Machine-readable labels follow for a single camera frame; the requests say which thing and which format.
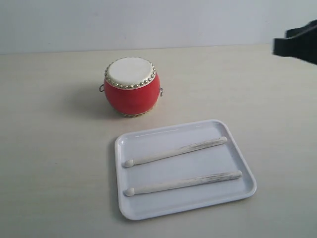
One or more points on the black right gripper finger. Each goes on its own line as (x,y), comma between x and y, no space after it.
(296,31)
(301,47)

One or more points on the wooden drumstick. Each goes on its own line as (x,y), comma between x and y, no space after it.
(175,152)
(213,178)

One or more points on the small red drum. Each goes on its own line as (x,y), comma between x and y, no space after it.
(131,86)

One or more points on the white rectangular plastic tray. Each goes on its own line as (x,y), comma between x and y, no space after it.
(214,160)

